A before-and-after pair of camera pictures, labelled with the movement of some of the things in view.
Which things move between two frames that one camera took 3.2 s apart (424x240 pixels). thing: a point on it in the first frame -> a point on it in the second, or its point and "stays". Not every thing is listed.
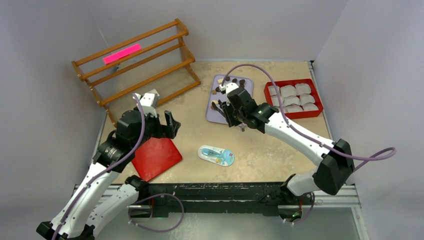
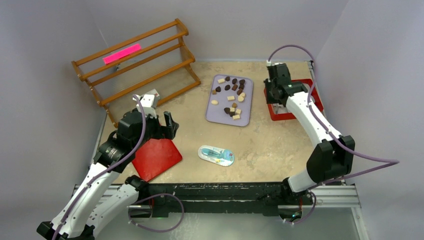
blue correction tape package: (217, 156) stays
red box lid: (155, 157) stays
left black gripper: (168, 131) stays
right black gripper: (227, 108) -> (271, 100)
